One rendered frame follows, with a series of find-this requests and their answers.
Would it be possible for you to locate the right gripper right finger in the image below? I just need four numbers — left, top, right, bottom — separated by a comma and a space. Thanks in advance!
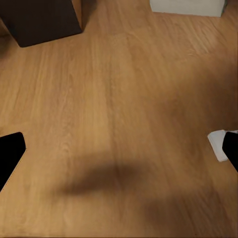
222, 131, 238, 172

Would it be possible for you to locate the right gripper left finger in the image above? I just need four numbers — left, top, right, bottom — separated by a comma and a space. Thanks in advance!
0, 132, 26, 190

